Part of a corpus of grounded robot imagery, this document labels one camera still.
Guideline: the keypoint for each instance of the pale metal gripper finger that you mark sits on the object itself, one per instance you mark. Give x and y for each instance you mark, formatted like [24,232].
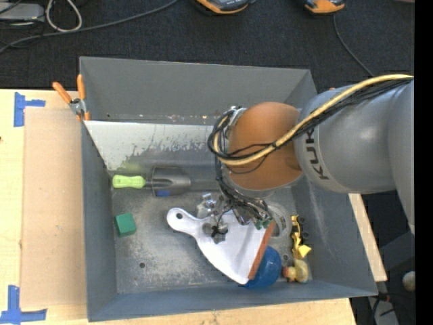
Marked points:
[209,210]
[209,198]

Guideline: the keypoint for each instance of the yellow and black toy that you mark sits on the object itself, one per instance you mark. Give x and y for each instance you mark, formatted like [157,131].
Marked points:
[299,242]

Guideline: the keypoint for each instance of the white dustpan with orange edge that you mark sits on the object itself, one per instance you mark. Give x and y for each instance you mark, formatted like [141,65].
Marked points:
[233,252]

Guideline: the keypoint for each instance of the green cube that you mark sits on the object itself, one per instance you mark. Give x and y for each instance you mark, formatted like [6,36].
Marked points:
[125,224]

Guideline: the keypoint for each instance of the small blue block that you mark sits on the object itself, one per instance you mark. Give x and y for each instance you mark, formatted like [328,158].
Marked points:
[163,193]

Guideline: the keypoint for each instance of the blue bowl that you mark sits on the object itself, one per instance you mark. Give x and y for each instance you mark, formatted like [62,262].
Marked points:
[269,269]

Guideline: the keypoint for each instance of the brown cardboard board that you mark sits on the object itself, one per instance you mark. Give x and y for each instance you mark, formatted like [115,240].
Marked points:
[50,208]

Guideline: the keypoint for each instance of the yellow rubber duck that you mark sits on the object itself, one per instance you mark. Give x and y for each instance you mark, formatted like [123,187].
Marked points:
[298,271]

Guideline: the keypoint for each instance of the clear plastic cup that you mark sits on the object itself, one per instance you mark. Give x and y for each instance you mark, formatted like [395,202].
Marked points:
[282,222]

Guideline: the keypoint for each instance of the grey metal bin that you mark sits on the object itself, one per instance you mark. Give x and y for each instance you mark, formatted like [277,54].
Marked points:
[162,249]

